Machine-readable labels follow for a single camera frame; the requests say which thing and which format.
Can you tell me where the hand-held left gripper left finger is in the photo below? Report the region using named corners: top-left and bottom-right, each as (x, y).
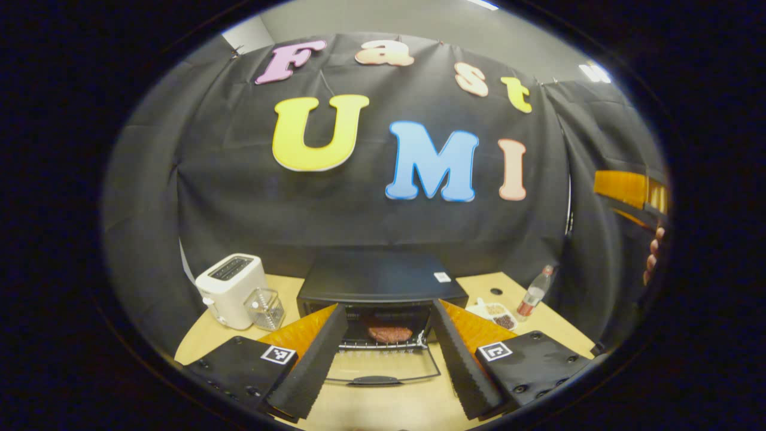
top-left (180, 302), bottom-right (349, 421)

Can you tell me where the white divided plate with beans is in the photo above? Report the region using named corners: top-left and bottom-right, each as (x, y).
top-left (467, 298), bottom-right (519, 332)

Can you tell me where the white toaster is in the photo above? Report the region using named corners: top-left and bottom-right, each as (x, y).
top-left (195, 253), bottom-right (268, 331)

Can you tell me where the red raw meat slice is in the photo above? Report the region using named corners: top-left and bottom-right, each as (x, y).
top-left (367, 325), bottom-right (414, 344)

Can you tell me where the clear plastic bottle red label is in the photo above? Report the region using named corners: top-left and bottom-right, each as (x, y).
top-left (516, 265), bottom-right (555, 323)

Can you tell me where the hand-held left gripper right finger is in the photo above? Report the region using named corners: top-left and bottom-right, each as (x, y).
top-left (430, 298), bottom-right (596, 421)

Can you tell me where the clear plastic container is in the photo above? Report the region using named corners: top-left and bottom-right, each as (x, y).
top-left (244, 287), bottom-right (286, 332)

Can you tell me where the black electric oven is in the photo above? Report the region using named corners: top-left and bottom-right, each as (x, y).
top-left (296, 251), bottom-right (469, 387)

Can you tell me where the black backdrop cloth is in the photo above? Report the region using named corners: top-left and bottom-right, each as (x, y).
top-left (102, 33), bottom-right (668, 360)

